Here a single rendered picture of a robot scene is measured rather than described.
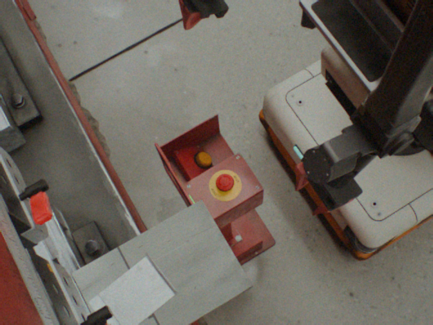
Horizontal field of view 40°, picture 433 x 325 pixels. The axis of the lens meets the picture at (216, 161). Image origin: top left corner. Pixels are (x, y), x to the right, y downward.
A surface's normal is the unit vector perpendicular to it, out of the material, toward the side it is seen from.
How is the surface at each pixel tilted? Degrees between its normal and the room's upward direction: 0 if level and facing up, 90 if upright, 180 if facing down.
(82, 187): 0
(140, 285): 0
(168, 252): 0
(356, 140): 27
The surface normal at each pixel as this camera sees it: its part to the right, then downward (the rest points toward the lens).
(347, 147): 0.28, -0.50
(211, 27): -0.05, -0.33
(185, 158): 0.45, -0.56
